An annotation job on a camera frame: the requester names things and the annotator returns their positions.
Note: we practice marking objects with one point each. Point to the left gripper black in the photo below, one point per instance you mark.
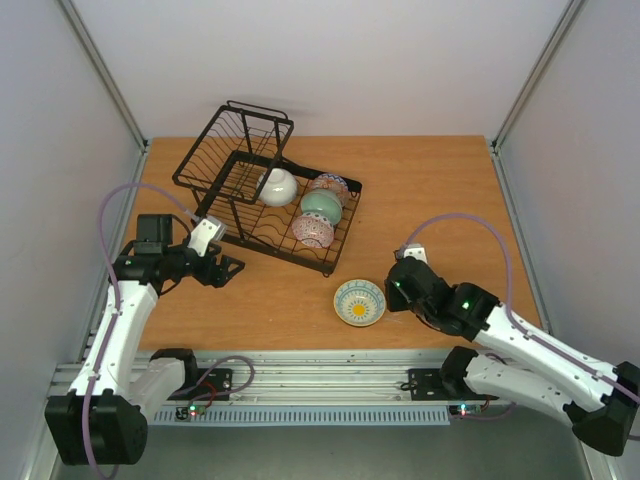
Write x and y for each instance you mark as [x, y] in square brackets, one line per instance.
[208, 278]

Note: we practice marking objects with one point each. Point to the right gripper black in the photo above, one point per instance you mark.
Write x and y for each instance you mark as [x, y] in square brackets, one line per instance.
[396, 292]

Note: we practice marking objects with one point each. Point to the black wire dish rack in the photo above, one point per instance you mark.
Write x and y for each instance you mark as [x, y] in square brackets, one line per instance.
[222, 169]

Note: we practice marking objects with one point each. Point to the red white patterned bowl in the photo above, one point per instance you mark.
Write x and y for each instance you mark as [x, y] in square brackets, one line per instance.
[313, 230]

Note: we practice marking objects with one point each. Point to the white ceramic bowl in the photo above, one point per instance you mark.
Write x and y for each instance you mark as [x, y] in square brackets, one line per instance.
[279, 188]

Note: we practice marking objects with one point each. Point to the teal green bowl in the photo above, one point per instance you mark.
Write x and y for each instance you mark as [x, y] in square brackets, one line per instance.
[324, 202]

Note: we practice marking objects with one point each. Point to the blue orange patterned bowl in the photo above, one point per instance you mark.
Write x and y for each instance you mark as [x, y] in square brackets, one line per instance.
[334, 183]

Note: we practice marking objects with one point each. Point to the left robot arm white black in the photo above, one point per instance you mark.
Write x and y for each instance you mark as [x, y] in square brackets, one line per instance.
[103, 417]

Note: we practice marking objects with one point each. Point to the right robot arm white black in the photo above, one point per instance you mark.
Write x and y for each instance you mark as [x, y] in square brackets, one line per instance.
[524, 365]

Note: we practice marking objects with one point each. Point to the yellow blue patterned bowl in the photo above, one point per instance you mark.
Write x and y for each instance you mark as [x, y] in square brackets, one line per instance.
[359, 303]

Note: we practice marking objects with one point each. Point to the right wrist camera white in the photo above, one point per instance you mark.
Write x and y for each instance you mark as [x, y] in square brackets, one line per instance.
[414, 250]

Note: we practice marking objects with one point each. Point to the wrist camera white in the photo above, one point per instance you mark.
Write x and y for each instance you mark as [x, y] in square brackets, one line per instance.
[414, 250]
[208, 230]

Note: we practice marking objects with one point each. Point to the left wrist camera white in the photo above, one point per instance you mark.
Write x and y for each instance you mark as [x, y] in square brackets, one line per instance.
[208, 230]

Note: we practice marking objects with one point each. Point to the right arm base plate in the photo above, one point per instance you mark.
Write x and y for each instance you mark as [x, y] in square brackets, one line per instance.
[427, 384]

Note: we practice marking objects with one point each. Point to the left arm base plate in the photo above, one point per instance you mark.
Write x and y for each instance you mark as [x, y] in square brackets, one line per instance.
[219, 381]

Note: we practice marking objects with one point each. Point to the grey slotted cable duct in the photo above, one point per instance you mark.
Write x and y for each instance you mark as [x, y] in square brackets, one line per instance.
[270, 416]

